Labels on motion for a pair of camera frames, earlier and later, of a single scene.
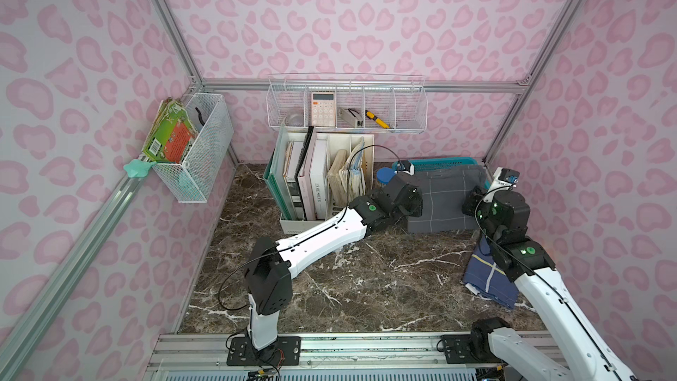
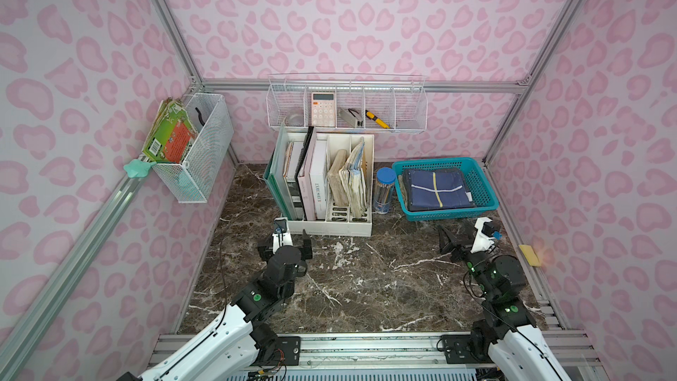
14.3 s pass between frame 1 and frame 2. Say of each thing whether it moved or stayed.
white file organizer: stayed
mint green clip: stayed
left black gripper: moved
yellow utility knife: stayed
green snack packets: stayed
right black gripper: moved
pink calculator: stayed
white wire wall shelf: stayed
